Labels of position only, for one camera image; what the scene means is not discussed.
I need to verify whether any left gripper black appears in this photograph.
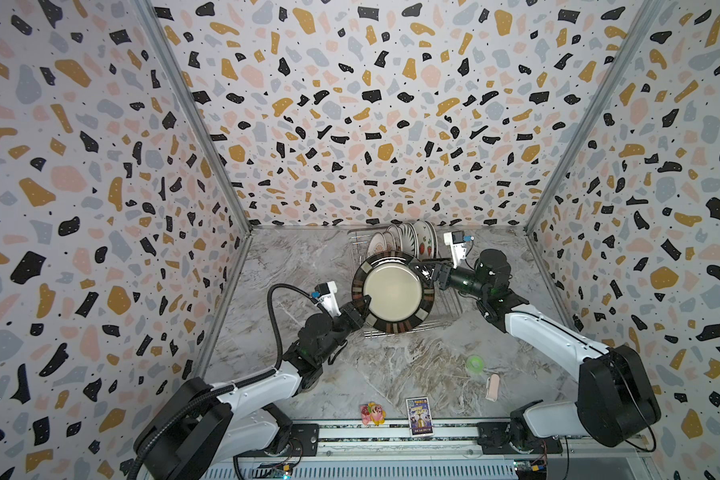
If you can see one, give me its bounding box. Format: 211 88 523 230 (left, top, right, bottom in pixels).
313 294 368 366

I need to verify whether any dark rimmed cream plate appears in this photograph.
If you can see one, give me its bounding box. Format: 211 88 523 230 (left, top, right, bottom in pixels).
351 251 435 335

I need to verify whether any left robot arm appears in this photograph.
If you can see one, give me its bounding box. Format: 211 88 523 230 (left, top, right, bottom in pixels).
127 295 371 479

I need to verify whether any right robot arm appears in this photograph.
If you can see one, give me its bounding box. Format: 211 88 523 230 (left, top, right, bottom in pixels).
412 249 661 453

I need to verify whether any fruit pattern blue-rim plate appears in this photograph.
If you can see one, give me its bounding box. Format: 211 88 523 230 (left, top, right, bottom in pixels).
413 220 437 259

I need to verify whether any orange pattern white plate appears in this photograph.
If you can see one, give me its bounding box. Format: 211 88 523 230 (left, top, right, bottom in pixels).
403 223 418 258

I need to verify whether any red pattern white plate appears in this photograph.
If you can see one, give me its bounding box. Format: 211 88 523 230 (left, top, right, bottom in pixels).
398 224 414 255

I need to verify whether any orange sunburst plate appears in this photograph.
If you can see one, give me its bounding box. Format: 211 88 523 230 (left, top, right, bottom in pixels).
383 227 397 251

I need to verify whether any pink yellow toy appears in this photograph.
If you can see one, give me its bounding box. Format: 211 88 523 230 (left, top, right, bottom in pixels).
360 402 386 426

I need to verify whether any green plastic lid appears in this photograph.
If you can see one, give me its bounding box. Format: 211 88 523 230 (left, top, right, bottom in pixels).
465 355 485 375

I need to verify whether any purple card box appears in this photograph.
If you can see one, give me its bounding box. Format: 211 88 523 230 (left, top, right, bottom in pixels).
406 397 434 437

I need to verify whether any pink eraser block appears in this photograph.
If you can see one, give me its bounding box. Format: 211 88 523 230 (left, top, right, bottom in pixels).
485 374 501 402

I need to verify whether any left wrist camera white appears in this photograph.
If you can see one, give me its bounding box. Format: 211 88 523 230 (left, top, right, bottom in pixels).
311 281 340 317

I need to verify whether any metal wire dish rack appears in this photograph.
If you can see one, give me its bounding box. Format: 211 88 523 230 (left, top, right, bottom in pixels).
349 221 464 337

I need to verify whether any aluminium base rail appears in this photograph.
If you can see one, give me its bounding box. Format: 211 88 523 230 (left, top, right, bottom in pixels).
137 417 655 480

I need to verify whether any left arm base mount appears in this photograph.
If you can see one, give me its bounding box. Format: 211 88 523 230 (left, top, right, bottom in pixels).
241 423 320 458

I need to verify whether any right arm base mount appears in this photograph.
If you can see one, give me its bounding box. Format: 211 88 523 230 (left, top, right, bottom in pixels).
477 420 564 456

